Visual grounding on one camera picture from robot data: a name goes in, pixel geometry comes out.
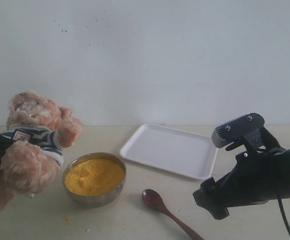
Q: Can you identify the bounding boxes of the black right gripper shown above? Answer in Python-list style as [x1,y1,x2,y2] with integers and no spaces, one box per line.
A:
[192,149,280,220]

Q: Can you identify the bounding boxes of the beige teddy bear striped shirt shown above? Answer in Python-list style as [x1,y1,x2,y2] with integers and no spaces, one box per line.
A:
[0,91,83,212]

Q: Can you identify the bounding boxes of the dark brown wooden spoon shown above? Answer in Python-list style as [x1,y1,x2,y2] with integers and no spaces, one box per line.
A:
[141,189,204,240]

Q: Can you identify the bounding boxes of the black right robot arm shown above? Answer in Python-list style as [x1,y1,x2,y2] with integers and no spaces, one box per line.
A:
[192,148,290,220]

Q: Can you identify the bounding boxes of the white rectangular tray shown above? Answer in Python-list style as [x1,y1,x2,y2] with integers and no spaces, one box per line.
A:
[119,123,218,180]

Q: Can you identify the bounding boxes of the yellow millet grains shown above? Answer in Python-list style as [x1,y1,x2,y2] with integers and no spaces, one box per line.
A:
[64,159,125,196]

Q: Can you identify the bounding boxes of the steel bowl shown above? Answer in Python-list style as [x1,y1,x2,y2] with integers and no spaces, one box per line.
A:
[62,152,127,208]

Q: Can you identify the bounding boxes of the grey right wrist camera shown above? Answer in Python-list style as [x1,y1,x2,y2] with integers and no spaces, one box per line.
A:
[211,112,265,151]

